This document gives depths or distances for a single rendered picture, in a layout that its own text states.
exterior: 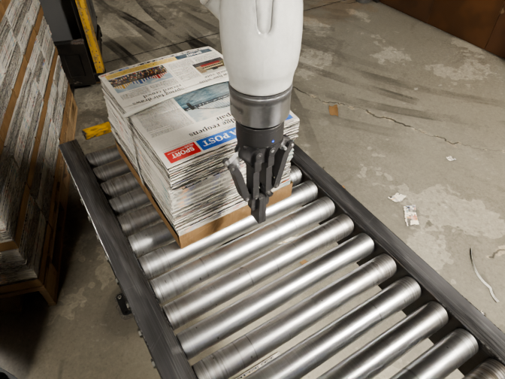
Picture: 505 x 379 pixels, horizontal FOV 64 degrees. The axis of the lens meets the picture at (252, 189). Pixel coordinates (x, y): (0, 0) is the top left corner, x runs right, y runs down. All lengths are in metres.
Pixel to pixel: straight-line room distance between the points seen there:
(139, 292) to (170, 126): 0.32
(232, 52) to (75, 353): 1.41
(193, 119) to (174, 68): 0.21
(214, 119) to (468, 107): 2.40
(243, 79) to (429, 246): 1.61
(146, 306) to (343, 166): 1.67
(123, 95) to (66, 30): 2.22
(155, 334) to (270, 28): 0.54
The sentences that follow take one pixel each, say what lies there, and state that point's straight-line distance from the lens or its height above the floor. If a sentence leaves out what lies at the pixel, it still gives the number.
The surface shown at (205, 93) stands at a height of 1.03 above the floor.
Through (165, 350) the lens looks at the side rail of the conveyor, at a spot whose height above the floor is 0.80.
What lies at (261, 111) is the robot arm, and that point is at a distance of 0.56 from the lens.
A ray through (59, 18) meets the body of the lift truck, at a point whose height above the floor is 0.42.
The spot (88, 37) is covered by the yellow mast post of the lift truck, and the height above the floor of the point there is 0.35.
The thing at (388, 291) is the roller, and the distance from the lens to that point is 0.85.
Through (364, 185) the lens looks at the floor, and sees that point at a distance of 2.20.
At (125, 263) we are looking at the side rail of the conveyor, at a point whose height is 0.80.
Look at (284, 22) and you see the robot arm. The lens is 0.51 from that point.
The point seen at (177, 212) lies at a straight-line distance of 0.79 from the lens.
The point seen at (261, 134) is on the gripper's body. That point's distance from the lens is 0.60.
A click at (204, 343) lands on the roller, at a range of 0.77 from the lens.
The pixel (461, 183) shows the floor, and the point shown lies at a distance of 2.40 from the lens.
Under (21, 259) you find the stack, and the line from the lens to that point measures 1.65.
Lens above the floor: 1.49
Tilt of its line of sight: 45 degrees down
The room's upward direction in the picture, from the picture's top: straight up
